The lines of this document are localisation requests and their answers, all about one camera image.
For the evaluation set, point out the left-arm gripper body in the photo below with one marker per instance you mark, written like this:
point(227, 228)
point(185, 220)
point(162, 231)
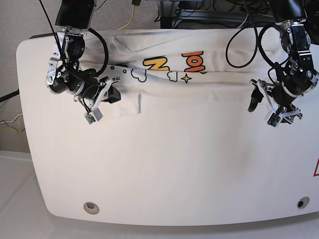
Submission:
point(279, 99)

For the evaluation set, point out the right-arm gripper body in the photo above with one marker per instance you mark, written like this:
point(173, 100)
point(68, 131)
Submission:
point(90, 91)

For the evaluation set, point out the white printed T-shirt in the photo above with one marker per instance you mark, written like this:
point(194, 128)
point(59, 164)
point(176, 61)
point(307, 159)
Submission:
point(178, 64)

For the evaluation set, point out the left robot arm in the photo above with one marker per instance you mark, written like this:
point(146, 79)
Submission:
point(296, 76)

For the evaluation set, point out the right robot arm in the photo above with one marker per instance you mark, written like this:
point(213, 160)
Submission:
point(64, 74)

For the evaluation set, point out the right table grommet hole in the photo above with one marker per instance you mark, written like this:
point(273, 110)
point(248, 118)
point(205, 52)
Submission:
point(303, 202)

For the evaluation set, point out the table grommet hole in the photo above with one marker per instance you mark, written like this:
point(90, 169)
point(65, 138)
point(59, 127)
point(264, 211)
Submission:
point(91, 208)
point(303, 202)

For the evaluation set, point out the left table grommet hole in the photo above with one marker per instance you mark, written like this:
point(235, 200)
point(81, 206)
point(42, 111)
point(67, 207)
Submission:
point(91, 208)

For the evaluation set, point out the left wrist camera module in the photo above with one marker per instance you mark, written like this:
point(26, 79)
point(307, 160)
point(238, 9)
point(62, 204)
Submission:
point(273, 120)

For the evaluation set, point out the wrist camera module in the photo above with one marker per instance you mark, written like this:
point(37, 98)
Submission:
point(93, 116)
point(273, 120)

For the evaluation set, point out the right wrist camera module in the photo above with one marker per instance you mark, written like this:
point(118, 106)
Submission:
point(93, 116)

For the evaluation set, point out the black equipment rack frame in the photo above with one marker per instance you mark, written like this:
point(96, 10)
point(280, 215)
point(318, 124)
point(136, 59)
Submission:
point(192, 14)

